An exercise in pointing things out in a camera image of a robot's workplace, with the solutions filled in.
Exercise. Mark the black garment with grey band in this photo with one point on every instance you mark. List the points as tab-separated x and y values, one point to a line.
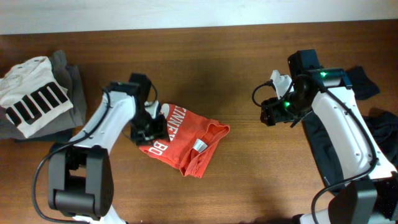
382	125

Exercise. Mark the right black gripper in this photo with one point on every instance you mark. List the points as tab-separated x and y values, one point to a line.
273	114

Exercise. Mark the dark folded garment under pile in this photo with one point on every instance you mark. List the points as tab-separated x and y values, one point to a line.
61	136

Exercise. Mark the white shirt with black letters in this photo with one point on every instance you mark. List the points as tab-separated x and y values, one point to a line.
31	95

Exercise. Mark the grey folded garment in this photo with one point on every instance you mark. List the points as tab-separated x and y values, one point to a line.
68	77

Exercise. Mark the orange t-shirt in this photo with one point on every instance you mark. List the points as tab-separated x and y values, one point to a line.
192	143

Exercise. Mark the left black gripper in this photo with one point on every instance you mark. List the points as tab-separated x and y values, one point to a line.
160	129

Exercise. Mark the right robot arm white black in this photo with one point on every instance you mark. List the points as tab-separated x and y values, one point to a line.
368	191

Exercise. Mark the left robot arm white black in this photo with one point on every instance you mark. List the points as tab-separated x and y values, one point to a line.
81	183

